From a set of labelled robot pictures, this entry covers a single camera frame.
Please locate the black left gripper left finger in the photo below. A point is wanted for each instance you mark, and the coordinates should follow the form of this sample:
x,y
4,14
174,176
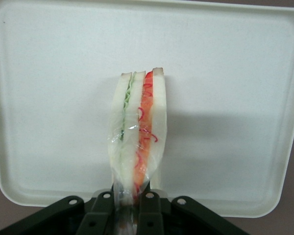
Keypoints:
x,y
100,215

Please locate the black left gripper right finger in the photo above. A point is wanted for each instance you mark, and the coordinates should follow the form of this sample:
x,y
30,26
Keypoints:
x,y
150,215

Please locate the triangular sandwich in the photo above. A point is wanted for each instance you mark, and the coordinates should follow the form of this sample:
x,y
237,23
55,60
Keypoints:
x,y
139,127

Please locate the cream rectangular tray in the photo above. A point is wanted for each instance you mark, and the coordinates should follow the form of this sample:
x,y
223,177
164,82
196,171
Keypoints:
x,y
63,98

